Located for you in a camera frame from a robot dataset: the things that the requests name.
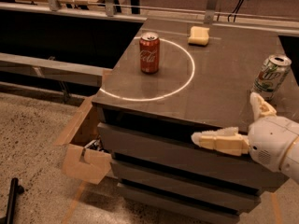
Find grey drawer cabinet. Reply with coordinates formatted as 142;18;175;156
93;19;298;224

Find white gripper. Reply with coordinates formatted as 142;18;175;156
191;92;299;172

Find open cardboard box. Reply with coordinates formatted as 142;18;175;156
53;90;111;184

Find black pole on floor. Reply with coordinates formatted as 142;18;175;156
0;177;24;224

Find black cables in background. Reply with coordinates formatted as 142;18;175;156
226;0;249;22

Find green white 7up can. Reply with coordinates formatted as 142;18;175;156
251;54;292;101

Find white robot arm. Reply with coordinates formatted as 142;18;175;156
191;92;299;183

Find metal railing frame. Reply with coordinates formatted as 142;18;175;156
9;0;299;36

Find yellow sponge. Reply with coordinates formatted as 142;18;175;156
188;26;209;46

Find red Coca-Cola can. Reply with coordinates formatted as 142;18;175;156
139;32;160;74

